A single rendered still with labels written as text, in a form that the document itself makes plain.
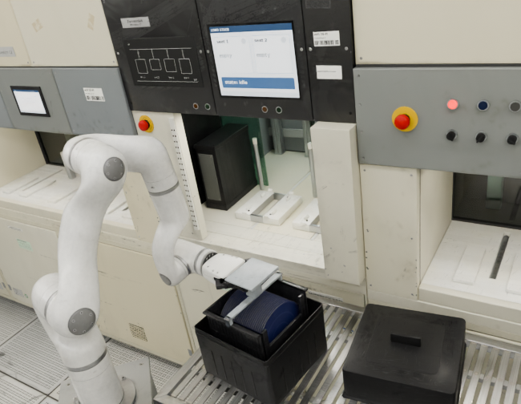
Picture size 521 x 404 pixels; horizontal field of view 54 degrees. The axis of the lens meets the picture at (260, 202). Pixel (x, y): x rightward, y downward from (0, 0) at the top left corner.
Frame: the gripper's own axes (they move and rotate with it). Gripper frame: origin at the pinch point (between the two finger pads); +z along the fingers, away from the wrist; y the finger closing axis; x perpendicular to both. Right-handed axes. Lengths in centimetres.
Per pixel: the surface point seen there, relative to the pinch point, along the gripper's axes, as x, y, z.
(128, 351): -106, -19, -125
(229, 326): -7.5, 12.0, 1.2
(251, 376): -20.8, 13.8, 7.8
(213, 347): -16.9, 13.8, -5.6
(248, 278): 2.6, 2.5, 2.1
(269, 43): 57, -34, -10
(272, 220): -16, -50, -34
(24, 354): -106, 15, -177
